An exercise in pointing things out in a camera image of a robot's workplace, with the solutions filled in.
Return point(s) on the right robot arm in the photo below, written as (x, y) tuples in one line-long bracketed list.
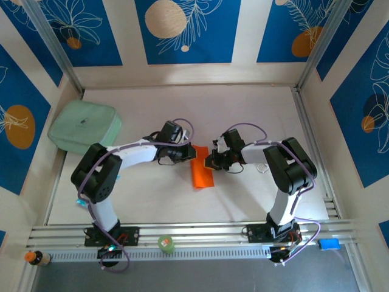
[(291, 170)]

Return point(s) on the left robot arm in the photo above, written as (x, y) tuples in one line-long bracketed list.
[(97, 173)]

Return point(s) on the green can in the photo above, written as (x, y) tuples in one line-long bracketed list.
[(165, 244)]

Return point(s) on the mint green zipper pouch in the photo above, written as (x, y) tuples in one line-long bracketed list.
[(79, 127)]

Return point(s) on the teal printed wrapper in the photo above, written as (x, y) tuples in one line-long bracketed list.
[(81, 203)]

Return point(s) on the blue box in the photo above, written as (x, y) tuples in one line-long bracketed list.
[(329, 244)]

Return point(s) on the orange capped bottle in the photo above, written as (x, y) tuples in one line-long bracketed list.
[(38, 258)]

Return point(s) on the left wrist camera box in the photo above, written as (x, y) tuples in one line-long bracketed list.
[(186, 135)]

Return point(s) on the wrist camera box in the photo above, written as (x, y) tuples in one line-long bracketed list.
[(186, 135), (220, 145)]

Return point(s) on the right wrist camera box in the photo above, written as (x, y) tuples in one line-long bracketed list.
[(220, 145)]

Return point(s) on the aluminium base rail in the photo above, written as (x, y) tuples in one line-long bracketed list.
[(197, 231)]

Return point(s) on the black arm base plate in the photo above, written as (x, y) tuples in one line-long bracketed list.
[(256, 233), (130, 235)]

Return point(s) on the aluminium frame post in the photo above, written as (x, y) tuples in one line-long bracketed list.
[(57, 51), (322, 42)]

